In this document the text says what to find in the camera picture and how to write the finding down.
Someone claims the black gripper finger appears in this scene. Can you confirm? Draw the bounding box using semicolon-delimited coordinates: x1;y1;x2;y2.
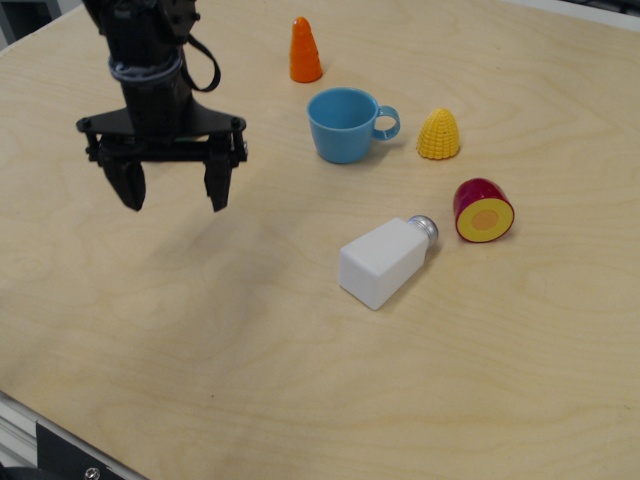
204;147;232;212
98;147;146;211

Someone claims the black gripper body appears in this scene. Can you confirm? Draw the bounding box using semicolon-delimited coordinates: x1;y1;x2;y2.
76;64;248;165

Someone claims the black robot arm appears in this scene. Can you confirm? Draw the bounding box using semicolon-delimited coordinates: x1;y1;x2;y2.
76;1;247;211

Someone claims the blue plastic cup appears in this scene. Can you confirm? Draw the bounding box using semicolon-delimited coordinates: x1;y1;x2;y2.
306;87;401;164

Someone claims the orange toy carrot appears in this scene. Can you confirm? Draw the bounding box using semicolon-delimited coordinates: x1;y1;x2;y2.
289;17;323;83

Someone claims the white salt shaker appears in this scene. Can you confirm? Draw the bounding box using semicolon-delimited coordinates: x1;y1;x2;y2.
339;215;439;310

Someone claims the yellow toy corn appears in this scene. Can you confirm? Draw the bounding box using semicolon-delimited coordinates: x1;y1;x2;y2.
416;108;460;160

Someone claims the red yellow toy fruit half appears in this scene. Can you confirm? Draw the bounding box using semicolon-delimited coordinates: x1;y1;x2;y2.
453;178;515;243

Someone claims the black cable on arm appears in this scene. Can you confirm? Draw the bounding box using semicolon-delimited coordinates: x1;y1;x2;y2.
179;33;221;94

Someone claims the aluminium table frame rail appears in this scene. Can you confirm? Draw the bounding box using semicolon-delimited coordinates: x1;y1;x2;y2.
1;392;38;467

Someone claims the black corner bracket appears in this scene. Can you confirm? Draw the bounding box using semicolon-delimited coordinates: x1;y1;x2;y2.
36;421;145;480

